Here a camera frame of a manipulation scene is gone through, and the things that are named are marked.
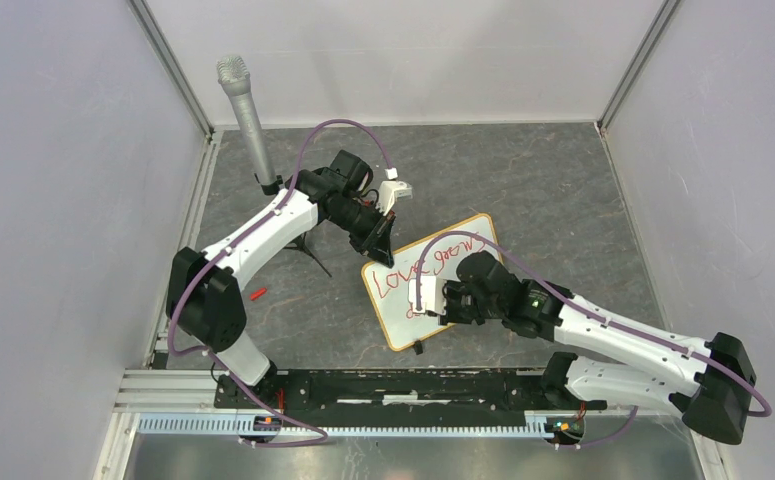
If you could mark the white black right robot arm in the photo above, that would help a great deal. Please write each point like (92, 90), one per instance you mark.
(707, 384)

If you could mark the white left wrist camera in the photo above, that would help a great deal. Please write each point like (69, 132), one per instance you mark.
(391, 190)

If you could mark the silver microphone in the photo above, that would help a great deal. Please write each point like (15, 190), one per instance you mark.
(235, 80)

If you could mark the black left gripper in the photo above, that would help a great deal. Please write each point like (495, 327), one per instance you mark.
(380, 248)

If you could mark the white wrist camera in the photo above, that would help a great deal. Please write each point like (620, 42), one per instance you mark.
(426, 295)
(391, 190)

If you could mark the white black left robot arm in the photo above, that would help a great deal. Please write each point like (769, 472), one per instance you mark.
(204, 297)

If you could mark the red marker cap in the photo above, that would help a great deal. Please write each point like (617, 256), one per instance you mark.
(257, 294)

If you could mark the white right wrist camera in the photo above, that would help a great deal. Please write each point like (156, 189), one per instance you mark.
(426, 295)

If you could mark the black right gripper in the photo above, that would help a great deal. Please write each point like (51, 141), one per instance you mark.
(450, 316)

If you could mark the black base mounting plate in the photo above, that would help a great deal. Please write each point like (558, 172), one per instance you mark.
(384, 398)

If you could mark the black tripod microphone stand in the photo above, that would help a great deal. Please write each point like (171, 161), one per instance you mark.
(304, 245)

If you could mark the aluminium frame rail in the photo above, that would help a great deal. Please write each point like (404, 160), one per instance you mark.
(199, 424)

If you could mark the yellow framed whiteboard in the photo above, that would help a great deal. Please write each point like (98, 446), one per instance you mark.
(388, 288)

